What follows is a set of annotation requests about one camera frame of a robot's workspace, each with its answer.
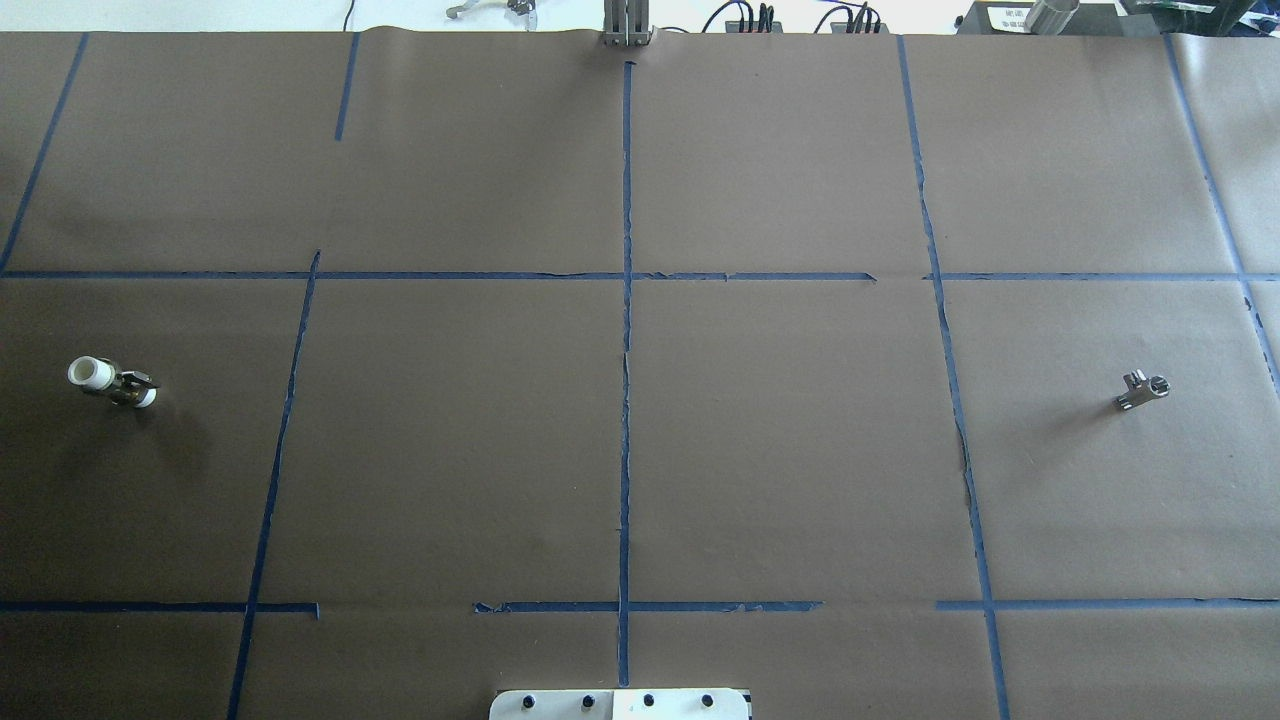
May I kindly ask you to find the aluminium frame post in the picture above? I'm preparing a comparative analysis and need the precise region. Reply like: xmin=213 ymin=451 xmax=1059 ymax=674
xmin=602 ymin=0 xmax=653 ymax=47

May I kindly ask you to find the white brass PPR valve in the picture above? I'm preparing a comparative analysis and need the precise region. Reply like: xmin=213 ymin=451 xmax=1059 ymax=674
xmin=67 ymin=355 xmax=160 ymax=409

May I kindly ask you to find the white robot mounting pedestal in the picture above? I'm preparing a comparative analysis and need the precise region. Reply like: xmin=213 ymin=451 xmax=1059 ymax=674
xmin=488 ymin=687 xmax=753 ymax=719

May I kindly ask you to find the chrome tee pipe fitting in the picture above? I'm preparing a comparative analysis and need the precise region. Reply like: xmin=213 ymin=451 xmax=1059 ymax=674
xmin=1114 ymin=369 xmax=1171 ymax=413

